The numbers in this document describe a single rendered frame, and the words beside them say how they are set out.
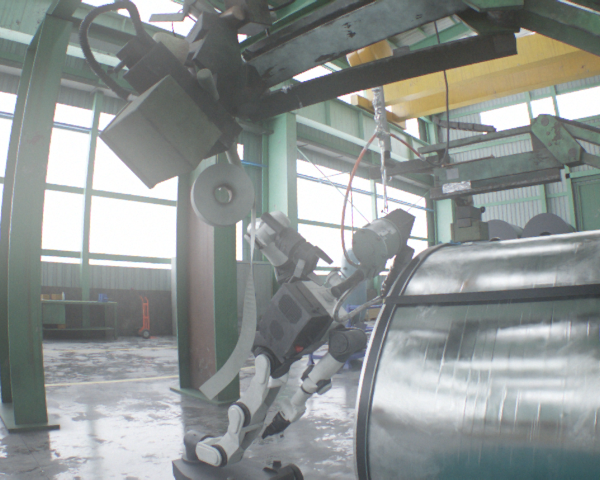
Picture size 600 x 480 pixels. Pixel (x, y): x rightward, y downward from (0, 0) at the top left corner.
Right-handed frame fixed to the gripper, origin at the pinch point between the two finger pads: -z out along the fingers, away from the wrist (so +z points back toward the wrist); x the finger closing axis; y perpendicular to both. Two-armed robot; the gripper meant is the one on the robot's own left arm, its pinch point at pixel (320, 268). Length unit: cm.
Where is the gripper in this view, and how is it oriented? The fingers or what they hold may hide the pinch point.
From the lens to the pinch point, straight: 153.4
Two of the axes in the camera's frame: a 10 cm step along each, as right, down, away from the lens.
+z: -6.9, -5.9, 4.2
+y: -6.9, 3.5, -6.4
